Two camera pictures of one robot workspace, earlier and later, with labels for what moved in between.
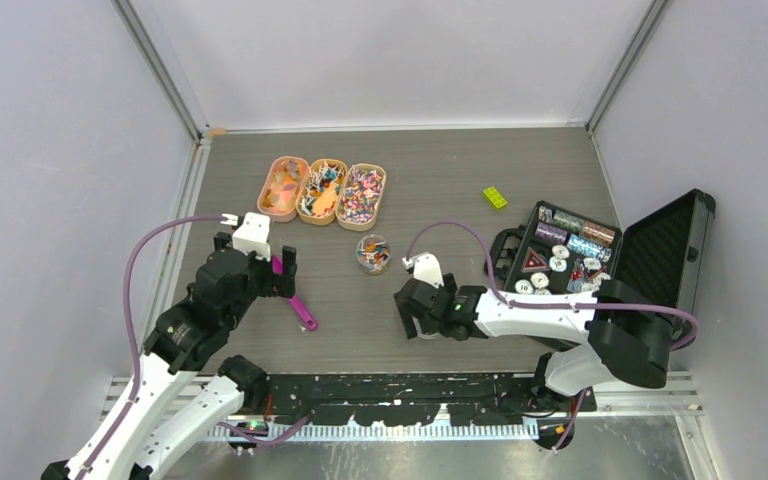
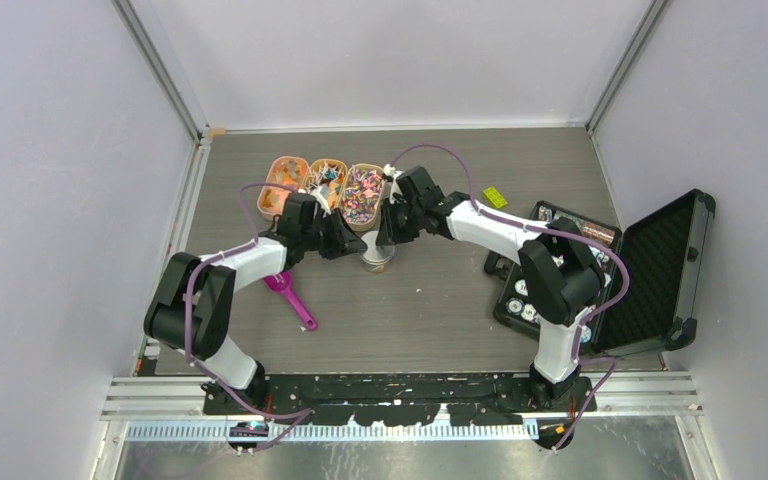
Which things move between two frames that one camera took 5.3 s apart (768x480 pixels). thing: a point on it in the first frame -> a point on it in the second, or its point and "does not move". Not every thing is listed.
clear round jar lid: [429, 336] -> [370, 237]
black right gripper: [410, 323] -> [388, 231]
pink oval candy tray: [283, 187] does not move
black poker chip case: [562, 250] does not move
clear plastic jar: [373, 254] does not move
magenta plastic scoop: [310, 322] does not move
